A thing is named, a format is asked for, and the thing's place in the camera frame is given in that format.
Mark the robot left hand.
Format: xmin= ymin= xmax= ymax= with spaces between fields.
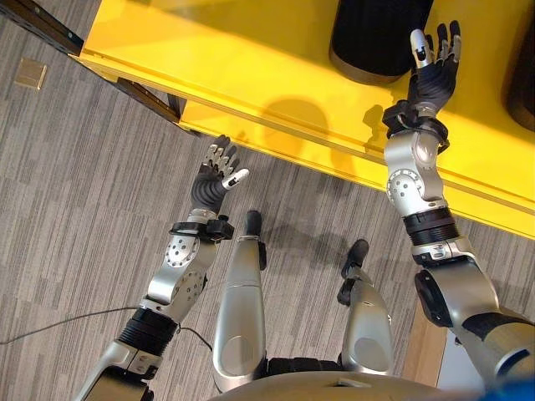
xmin=190 ymin=135 xmax=250 ymax=215

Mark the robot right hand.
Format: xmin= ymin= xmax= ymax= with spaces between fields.
xmin=405 ymin=19 xmax=463 ymax=116

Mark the yellow metal shelf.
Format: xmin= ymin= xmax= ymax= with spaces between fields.
xmin=79 ymin=0 xmax=535 ymax=241

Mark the black sole-shaped part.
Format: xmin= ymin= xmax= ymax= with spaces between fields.
xmin=328 ymin=0 xmax=436 ymax=85
xmin=500 ymin=16 xmax=535 ymax=134

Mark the robot left leg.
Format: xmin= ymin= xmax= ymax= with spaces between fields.
xmin=211 ymin=210 xmax=269 ymax=393

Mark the robot leg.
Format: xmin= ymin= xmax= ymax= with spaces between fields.
xmin=211 ymin=210 xmax=269 ymax=393
xmin=336 ymin=238 xmax=395 ymax=376

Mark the robot right leg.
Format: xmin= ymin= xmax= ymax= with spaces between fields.
xmin=336 ymin=238 xmax=395 ymax=376

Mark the brass floor socket plate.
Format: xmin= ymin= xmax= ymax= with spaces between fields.
xmin=13 ymin=57 xmax=48 ymax=90

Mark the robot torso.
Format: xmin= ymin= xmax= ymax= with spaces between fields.
xmin=217 ymin=357 xmax=490 ymax=401

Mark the wooden board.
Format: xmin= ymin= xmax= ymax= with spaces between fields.
xmin=401 ymin=300 xmax=447 ymax=388

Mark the thin black cable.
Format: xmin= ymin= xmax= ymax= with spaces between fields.
xmin=0 ymin=307 xmax=215 ymax=354

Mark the black shelf frame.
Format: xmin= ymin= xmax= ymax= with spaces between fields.
xmin=0 ymin=0 xmax=201 ymax=138

